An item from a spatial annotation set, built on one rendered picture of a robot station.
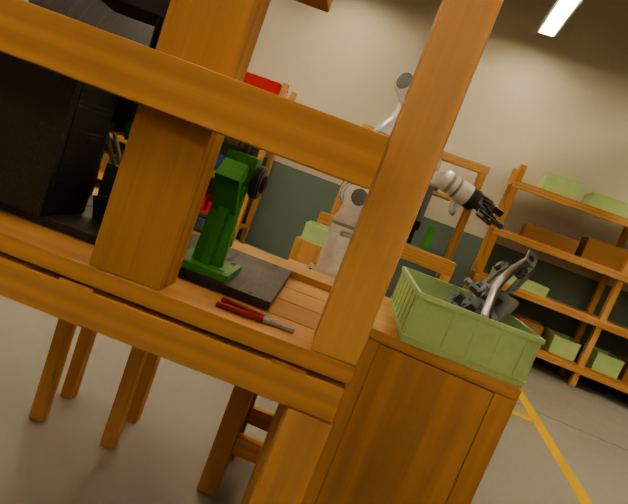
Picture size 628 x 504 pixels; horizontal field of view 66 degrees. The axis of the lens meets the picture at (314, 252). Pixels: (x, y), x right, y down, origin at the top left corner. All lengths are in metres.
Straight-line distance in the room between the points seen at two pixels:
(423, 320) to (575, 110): 5.72
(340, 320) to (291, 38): 6.61
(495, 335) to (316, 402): 0.84
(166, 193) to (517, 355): 1.19
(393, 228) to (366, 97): 6.09
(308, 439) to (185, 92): 0.65
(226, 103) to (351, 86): 6.17
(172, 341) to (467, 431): 1.06
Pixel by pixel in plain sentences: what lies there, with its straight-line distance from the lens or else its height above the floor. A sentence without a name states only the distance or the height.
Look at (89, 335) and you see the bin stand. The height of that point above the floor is 0.29.
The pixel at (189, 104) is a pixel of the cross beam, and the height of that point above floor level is 1.21.
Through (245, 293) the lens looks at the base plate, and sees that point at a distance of 1.03.
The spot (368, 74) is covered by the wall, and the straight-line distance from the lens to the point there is 6.99.
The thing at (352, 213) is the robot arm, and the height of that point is 1.11.
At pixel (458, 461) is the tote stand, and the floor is 0.50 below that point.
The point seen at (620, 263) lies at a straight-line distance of 6.59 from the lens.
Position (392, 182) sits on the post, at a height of 1.21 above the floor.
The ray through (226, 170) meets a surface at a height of 1.12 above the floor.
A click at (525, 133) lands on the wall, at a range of 6.91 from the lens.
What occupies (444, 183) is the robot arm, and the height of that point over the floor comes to 1.31.
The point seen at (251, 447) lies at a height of 0.22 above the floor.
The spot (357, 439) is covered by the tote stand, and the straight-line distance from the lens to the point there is 1.74.
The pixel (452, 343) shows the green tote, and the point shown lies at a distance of 1.63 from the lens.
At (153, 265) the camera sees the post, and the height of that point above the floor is 0.92.
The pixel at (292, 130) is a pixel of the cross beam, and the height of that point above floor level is 1.23.
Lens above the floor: 1.16
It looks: 8 degrees down
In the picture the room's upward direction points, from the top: 21 degrees clockwise
